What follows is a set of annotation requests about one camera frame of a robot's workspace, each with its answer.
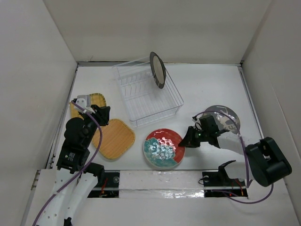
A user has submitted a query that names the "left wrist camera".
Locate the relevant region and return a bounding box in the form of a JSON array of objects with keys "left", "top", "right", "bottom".
[{"left": 72, "top": 95, "right": 92, "bottom": 112}]

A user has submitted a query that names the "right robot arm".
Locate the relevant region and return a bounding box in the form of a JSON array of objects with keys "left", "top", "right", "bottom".
[{"left": 179, "top": 115, "right": 292, "bottom": 187}]

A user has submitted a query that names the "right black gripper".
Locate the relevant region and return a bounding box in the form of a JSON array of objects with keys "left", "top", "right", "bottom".
[{"left": 179, "top": 126, "right": 208, "bottom": 148}]

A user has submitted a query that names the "red teal floral plate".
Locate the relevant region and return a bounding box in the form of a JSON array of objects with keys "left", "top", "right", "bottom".
[{"left": 143, "top": 129, "right": 185, "bottom": 170}]

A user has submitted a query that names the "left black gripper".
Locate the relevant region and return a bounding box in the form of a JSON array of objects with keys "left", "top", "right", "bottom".
[{"left": 80, "top": 104, "right": 110, "bottom": 146}]

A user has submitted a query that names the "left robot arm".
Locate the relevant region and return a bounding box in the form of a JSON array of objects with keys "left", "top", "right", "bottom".
[{"left": 33, "top": 105, "right": 111, "bottom": 226}]

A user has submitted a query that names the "grey reindeer pattern plate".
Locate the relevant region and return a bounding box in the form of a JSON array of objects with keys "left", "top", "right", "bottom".
[{"left": 203, "top": 105, "right": 240, "bottom": 135}]

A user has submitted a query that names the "white wire dish rack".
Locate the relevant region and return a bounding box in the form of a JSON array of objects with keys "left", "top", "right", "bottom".
[{"left": 112, "top": 55, "right": 184, "bottom": 128}]

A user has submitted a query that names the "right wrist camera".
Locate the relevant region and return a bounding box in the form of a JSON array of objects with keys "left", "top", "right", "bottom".
[{"left": 192, "top": 116, "right": 202, "bottom": 130}]

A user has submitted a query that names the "square bamboo tray far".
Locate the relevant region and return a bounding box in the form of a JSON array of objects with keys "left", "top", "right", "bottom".
[{"left": 69, "top": 93, "right": 106, "bottom": 118}]

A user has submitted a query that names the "square bamboo tray near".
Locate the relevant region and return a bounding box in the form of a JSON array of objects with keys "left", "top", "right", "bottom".
[{"left": 92, "top": 119, "right": 135, "bottom": 160}]

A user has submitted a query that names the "brown rimmed cream plate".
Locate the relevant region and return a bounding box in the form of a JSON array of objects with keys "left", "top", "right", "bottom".
[{"left": 150, "top": 52, "right": 166, "bottom": 89}]

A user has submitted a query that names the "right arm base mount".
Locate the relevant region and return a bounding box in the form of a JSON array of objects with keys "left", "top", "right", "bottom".
[{"left": 198, "top": 160, "right": 248, "bottom": 198}]

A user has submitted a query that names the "square bamboo tray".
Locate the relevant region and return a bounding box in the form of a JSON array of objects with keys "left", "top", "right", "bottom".
[
  {"left": 69, "top": 93, "right": 106, "bottom": 118},
  {"left": 92, "top": 119, "right": 135, "bottom": 160}
]

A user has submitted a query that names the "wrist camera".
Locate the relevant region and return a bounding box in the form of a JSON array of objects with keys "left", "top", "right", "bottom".
[
  {"left": 72, "top": 95, "right": 92, "bottom": 112},
  {"left": 192, "top": 116, "right": 202, "bottom": 130}
]

